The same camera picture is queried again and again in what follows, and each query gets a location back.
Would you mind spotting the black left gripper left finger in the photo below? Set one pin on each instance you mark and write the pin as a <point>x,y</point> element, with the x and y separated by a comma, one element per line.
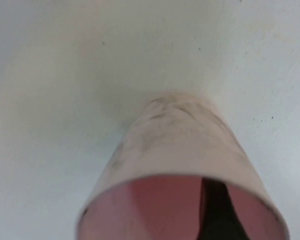
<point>217,215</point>

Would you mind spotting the pink marbled plastic cup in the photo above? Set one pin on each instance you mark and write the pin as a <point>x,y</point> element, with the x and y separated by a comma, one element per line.
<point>177,140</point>

